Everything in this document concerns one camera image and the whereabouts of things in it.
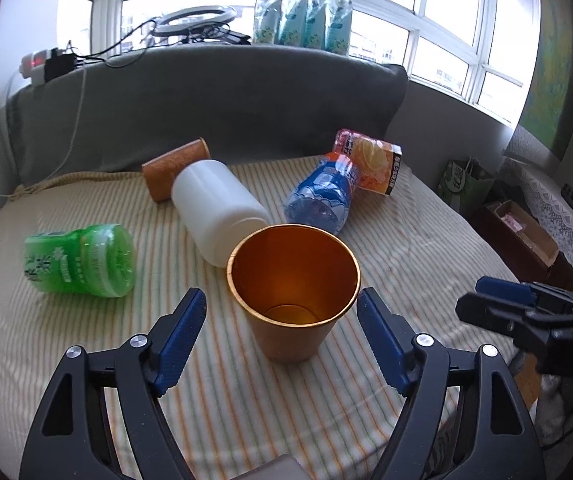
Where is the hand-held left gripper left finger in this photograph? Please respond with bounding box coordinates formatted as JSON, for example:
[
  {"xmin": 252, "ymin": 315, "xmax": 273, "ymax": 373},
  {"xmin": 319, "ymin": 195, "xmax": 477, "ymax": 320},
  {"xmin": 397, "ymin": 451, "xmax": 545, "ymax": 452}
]
[{"xmin": 19, "ymin": 287, "xmax": 207, "ymax": 480}]

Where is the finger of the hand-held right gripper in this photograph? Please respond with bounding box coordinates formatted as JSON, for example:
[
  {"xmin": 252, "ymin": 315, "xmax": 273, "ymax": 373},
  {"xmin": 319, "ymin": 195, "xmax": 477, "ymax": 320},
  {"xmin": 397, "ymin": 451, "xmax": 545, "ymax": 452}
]
[
  {"xmin": 475, "ymin": 275, "xmax": 573, "ymax": 313},
  {"xmin": 455, "ymin": 292, "xmax": 557, "ymax": 357}
]

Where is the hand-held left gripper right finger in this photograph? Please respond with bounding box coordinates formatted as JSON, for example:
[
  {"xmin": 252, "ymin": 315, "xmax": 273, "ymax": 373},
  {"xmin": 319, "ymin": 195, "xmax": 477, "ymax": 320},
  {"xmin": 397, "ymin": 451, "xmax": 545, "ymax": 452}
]
[{"xmin": 357, "ymin": 287, "xmax": 547, "ymax": 480}]

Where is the orange metal cup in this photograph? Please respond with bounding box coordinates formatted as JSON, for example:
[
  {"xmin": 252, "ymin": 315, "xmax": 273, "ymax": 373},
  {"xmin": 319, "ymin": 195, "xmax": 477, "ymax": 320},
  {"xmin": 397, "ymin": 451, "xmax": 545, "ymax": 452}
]
[
  {"xmin": 141, "ymin": 137, "xmax": 210, "ymax": 204},
  {"xmin": 226, "ymin": 223, "xmax": 361, "ymax": 362}
]

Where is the brown cardboard box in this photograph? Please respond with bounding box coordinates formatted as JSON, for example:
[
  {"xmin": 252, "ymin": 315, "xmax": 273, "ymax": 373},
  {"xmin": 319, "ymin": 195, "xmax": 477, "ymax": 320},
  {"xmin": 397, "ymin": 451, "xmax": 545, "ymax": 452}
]
[{"xmin": 475, "ymin": 200, "xmax": 560, "ymax": 275}]

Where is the white lace cloth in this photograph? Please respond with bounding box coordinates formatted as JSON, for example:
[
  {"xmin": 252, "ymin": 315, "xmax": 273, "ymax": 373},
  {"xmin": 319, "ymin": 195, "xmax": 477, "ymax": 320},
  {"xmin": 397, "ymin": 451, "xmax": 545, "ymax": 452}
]
[{"xmin": 504, "ymin": 157, "xmax": 573, "ymax": 292}]

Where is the green paper bag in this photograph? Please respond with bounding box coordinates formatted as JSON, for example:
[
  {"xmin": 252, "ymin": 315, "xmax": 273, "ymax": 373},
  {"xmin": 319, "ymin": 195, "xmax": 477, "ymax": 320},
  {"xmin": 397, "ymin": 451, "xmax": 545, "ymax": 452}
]
[{"xmin": 437, "ymin": 158, "xmax": 495, "ymax": 217}]

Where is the green plastic container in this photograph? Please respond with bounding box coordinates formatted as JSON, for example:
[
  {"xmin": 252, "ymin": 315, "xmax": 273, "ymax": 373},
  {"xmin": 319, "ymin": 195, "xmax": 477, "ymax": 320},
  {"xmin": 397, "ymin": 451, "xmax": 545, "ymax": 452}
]
[{"xmin": 24, "ymin": 223, "xmax": 136, "ymax": 298}]

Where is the white plastic bottle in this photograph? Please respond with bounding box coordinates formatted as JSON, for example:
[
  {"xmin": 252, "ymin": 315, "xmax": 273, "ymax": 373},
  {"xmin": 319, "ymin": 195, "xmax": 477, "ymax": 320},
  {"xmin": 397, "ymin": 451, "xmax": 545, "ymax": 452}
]
[{"xmin": 171, "ymin": 159, "xmax": 270, "ymax": 268}]

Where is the blue water bottle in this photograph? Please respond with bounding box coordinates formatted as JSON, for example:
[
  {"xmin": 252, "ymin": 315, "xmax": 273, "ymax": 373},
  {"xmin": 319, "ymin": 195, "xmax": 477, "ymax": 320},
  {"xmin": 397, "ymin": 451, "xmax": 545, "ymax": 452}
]
[{"xmin": 284, "ymin": 152, "xmax": 362, "ymax": 236}]

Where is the orange snack box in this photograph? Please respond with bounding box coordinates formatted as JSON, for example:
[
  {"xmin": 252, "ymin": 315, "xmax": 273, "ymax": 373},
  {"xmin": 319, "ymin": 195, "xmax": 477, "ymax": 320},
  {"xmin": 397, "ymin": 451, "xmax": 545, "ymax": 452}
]
[{"xmin": 334, "ymin": 128, "xmax": 402, "ymax": 197}]

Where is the grey sofa backrest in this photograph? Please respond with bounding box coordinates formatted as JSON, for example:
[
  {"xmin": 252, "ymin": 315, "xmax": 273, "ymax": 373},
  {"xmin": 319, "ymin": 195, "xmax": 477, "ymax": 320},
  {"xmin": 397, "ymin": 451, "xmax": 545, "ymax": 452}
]
[{"xmin": 5, "ymin": 45, "xmax": 409, "ymax": 188}]

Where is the black power adapter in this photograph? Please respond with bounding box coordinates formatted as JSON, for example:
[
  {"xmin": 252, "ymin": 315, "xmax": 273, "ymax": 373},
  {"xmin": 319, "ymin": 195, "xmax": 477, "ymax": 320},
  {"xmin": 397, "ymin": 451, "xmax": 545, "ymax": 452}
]
[{"xmin": 44, "ymin": 47, "xmax": 77, "ymax": 81}]

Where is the white power strip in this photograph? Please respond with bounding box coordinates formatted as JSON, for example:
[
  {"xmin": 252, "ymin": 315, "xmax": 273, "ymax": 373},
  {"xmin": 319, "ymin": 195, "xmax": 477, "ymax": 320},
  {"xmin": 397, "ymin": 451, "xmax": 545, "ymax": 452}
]
[{"xmin": 20, "ymin": 50, "xmax": 51, "ymax": 85}]

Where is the wall poster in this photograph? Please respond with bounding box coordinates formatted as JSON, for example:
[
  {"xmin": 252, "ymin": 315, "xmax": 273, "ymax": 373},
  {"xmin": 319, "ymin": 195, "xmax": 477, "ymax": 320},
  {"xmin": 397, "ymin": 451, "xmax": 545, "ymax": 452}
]
[{"xmin": 518, "ymin": 0, "xmax": 573, "ymax": 162}]

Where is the white cable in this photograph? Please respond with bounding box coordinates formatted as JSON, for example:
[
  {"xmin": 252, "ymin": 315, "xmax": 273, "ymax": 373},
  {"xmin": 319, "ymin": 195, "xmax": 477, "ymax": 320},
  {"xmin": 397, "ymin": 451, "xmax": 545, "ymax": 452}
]
[{"xmin": 0, "ymin": 67, "xmax": 88, "ymax": 196}]

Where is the white window frame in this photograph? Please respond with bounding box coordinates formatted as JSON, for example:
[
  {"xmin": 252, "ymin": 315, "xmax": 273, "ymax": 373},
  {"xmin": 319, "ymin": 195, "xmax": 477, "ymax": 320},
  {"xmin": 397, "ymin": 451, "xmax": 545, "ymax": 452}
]
[{"xmin": 61, "ymin": 0, "xmax": 542, "ymax": 127}]

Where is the black cable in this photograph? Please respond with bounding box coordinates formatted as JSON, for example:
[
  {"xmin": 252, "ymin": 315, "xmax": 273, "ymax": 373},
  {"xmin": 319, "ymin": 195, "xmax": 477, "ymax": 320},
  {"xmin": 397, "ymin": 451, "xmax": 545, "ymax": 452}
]
[{"xmin": 66, "ymin": 16, "xmax": 160, "ymax": 69}]

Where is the ring light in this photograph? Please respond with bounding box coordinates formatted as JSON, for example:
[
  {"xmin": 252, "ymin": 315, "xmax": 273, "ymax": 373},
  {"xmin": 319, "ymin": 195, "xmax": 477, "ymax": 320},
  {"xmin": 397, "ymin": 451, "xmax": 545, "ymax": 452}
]
[{"xmin": 154, "ymin": 5, "xmax": 237, "ymax": 39}]

